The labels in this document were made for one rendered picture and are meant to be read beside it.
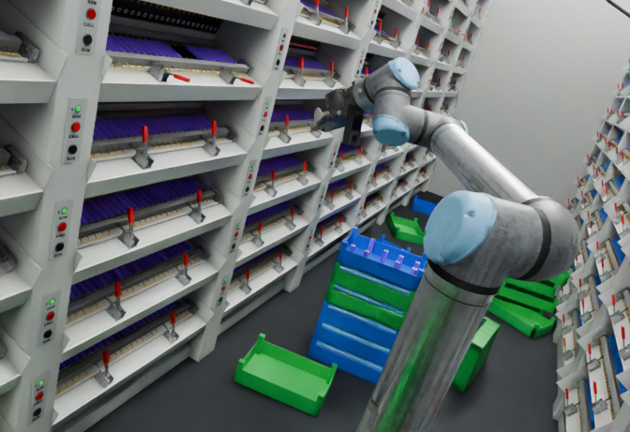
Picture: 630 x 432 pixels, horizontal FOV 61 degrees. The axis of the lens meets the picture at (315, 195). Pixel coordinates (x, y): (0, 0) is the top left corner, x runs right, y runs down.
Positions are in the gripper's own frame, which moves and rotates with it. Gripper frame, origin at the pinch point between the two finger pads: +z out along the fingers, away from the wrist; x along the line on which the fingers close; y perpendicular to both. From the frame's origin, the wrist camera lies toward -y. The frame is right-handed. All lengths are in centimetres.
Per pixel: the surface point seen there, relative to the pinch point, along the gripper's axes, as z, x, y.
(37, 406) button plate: 20, 76, -62
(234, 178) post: 20.5, 19.0, -9.5
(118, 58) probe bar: -18, 66, 3
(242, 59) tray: 2.2, 22.6, 20.4
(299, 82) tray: 11.2, -5.0, 21.5
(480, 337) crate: 16, -79, -73
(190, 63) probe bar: -9.4, 45.5, 9.5
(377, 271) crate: 18, -32, -43
